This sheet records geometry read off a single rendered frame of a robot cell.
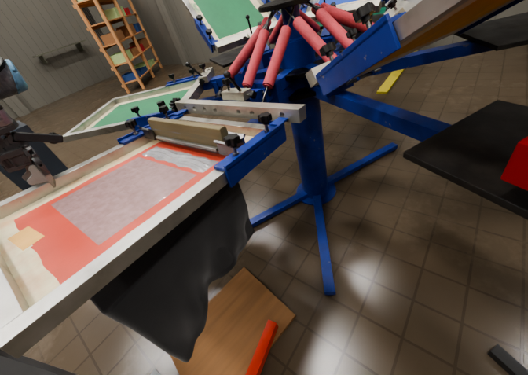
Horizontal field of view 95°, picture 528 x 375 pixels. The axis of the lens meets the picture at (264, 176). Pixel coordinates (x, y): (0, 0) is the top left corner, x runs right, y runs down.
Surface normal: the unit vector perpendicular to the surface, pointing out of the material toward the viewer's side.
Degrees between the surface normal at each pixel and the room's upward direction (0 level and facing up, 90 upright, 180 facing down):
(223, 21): 32
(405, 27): 90
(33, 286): 7
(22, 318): 7
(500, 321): 0
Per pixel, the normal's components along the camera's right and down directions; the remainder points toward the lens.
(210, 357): -0.23, -0.75
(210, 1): 0.03, -0.37
